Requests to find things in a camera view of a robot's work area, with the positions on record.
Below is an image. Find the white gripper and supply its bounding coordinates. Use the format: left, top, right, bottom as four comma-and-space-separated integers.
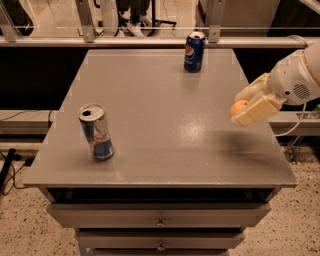
230, 49, 320, 126

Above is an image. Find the orange fruit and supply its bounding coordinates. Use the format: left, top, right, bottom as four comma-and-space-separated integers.
229, 100, 248, 117

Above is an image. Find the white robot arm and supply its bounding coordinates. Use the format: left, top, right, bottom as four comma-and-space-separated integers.
229, 42, 320, 126

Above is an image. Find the blue pepsi can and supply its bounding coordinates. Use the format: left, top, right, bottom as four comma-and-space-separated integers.
184, 31, 205, 72

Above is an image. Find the silver blue red bull can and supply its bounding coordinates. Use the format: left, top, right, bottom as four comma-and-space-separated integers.
78, 103, 115, 160

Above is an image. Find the lower drawer knob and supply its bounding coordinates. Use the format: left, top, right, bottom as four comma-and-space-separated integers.
157, 243, 166, 251

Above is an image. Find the lower grey drawer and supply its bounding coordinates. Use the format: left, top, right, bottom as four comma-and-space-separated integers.
75, 229, 244, 250

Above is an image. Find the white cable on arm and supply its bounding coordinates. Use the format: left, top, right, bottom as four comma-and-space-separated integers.
274, 101, 308, 138

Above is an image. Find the metal rail barrier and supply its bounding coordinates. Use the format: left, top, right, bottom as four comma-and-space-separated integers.
0, 0, 319, 49

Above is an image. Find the black floor cable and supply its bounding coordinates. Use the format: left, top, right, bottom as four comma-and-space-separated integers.
0, 148, 34, 197

